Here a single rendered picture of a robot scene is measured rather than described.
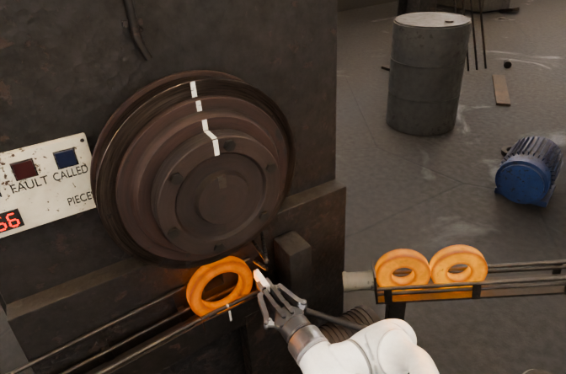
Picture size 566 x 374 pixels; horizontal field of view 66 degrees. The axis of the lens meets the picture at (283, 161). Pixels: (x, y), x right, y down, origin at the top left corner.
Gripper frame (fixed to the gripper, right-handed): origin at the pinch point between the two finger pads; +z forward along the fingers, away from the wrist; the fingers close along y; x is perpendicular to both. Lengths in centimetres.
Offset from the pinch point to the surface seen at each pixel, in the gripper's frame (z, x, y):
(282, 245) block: 4.3, 5.3, 9.5
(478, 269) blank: -30, 2, 53
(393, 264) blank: -16.0, 2.4, 34.1
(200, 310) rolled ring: 1.8, -2.4, -17.9
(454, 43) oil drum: 130, -10, 234
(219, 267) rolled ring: 2.7, 9.2, -10.8
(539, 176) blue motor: 22, -49, 190
